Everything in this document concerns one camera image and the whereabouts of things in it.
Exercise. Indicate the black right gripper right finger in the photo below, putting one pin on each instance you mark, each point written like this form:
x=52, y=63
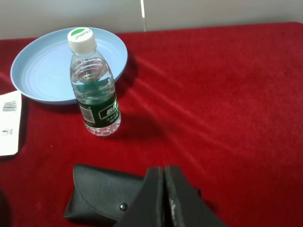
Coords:
x=187, y=209

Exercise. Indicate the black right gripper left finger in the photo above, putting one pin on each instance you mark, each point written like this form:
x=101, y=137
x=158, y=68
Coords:
x=147, y=208

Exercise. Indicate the red tablecloth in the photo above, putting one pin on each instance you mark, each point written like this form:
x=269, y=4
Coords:
x=223, y=103

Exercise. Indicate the clear water bottle green label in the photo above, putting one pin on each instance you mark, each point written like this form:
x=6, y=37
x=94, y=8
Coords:
x=93, y=84

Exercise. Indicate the white dried fruit pouch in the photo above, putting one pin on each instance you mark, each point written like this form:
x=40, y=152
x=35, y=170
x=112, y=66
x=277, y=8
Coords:
x=10, y=117

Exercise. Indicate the light blue plate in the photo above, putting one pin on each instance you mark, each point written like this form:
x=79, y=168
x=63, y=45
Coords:
x=41, y=71

